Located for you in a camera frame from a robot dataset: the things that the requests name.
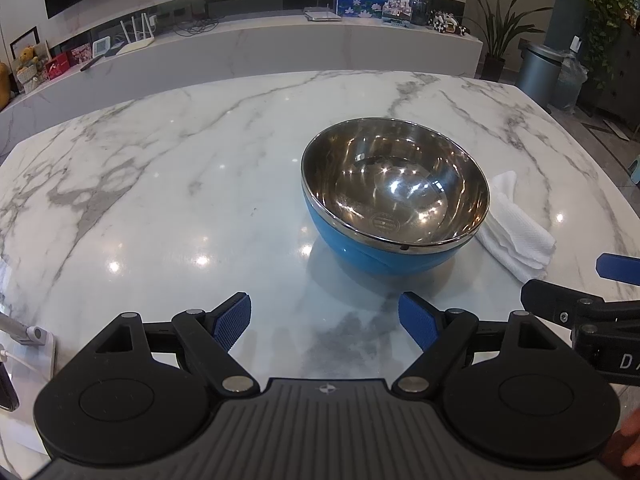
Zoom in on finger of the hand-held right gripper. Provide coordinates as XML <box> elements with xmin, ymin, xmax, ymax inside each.
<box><xmin>596</xmin><ymin>254</ymin><xmax>640</xmax><ymax>287</ymax></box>
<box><xmin>520</xmin><ymin>279</ymin><xmax>640</xmax><ymax>334</ymax></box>

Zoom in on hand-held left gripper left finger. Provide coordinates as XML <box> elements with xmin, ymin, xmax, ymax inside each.
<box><xmin>85</xmin><ymin>291</ymin><xmax>262</xmax><ymax>394</ymax></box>

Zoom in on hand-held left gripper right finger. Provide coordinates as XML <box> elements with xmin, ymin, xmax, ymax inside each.
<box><xmin>391</xmin><ymin>291</ymin><xmax>571</xmax><ymax>394</ymax></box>

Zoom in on white paper towel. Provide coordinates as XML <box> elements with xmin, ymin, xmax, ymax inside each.
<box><xmin>474</xmin><ymin>170</ymin><xmax>557</xmax><ymax>283</ymax></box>

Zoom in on blue steel bowl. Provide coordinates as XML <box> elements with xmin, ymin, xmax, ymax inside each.
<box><xmin>300</xmin><ymin>117</ymin><xmax>492</xmax><ymax>281</ymax></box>

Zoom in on person's right hand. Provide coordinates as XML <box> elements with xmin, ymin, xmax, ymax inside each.
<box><xmin>601</xmin><ymin>412</ymin><xmax>640</xmax><ymax>480</ymax></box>

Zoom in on grey drawer cabinet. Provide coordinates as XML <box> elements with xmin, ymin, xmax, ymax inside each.
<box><xmin>597</xmin><ymin>25</ymin><xmax>640</xmax><ymax>126</ymax></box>

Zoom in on clear plastic bag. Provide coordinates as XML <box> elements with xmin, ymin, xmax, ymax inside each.
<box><xmin>552</xmin><ymin>50</ymin><xmax>591</xmax><ymax>113</ymax></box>

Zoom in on white phone stand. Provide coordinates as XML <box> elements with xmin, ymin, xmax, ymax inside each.
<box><xmin>0</xmin><ymin>312</ymin><xmax>56</xmax><ymax>388</ymax></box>

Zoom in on grey metal trash bin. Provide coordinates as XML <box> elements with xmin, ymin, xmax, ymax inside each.
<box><xmin>514</xmin><ymin>42</ymin><xmax>566</xmax><ymax>106</ymax></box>

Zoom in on black phone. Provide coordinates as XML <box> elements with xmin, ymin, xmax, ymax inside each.
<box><xmin>0</xmin><ymin>357</ymin><xmax>20</xmax><ymax>413</ymax></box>

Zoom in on long leaf potted plant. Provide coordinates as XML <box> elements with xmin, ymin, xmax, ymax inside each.
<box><xmin>462</xmin><ymin>0</ymin><xmax>546</xmax><ymax>82</ymax></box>

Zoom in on trailing green ivy plant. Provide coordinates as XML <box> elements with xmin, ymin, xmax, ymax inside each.
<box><xmin>575</xmin><ymin>0</ymin><xmax>638</xmax><ymax>91</ymax></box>

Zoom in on white router with antennas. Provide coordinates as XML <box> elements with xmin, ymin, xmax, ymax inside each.
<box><xmin>117</xmin><ymin>14</ymin><xmax>158</xmax><ymax>57</ymax></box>

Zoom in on black white toy figures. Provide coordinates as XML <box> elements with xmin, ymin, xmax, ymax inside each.
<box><xmin>431</xmin><ymin>10</ymin><xmax>468</xmax><ymax>37</ymax></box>

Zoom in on red gift box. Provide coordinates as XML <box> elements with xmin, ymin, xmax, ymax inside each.
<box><xmin>45</xmin><ymin>52</ymin><xmax>71</xmax><ymax>81</ymax></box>

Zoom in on small photo print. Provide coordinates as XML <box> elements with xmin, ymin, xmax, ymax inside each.
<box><xmin>381</xmin><ymin>0</ymin><xmax>413</xmax><ymax>27</ymax></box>

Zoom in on brown teddy bear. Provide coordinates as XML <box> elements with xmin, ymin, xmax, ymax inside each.
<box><xmin>12</xmin><ymin>45</ymin><xmax>43</xmax><ymax>93</ymax></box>

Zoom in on tangled black cables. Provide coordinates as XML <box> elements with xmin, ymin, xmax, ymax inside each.
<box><xmin>172</xmin><ymin>17</ymin><xmax>226</xmax><ymax>37</ymax></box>

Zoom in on black picture frame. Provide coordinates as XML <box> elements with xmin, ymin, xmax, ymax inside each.
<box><xmin>10</xmin><ymin>26</ymin><xmax>40</xmax><ymax>63</ymax></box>

